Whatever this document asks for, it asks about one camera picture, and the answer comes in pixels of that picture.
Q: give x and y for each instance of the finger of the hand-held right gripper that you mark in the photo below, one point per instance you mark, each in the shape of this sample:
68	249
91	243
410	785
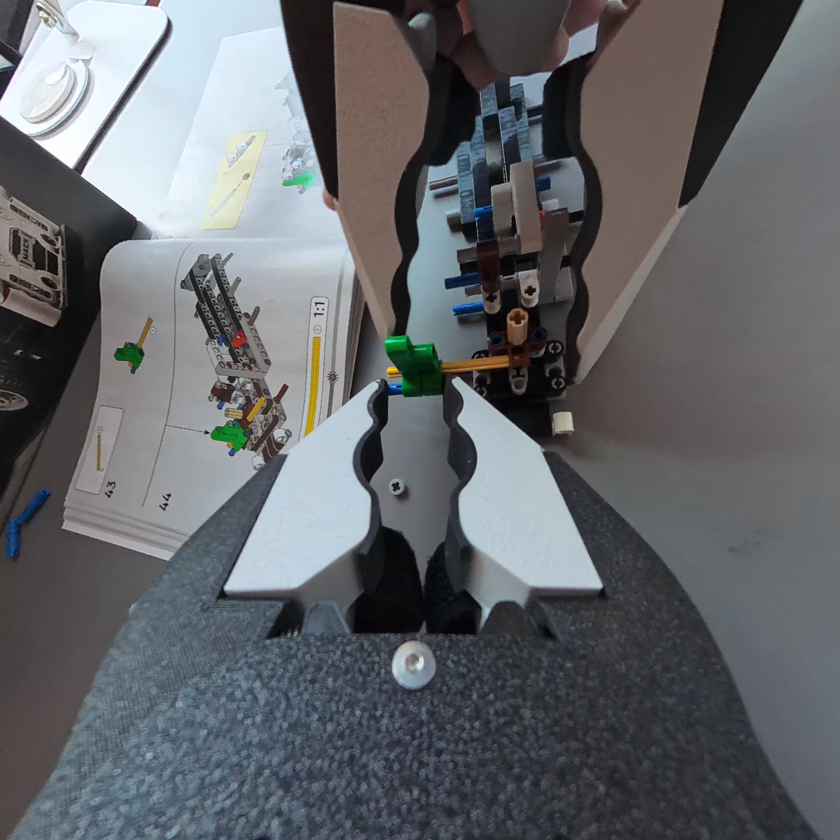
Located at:
367	131
643	131

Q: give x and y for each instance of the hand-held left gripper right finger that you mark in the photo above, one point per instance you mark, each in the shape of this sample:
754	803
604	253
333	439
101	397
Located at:
525	518

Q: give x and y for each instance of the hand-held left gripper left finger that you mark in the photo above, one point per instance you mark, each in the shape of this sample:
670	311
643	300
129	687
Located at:
302	518

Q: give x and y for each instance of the lego truck chassis assembly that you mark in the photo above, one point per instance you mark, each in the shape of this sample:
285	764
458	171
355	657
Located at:
518	262

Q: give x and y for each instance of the green lego piece yellow axle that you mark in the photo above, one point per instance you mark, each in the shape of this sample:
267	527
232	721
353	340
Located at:
413	367

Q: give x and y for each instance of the lego instruction booklet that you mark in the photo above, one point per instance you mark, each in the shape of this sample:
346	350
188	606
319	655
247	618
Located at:
164	328

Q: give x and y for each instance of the blue angled lego piece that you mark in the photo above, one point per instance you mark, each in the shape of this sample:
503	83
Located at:
26	522

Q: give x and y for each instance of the lego set box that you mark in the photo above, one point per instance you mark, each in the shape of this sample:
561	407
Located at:
39	367

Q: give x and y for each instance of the person's right hand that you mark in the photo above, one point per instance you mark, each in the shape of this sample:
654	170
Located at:
467	65

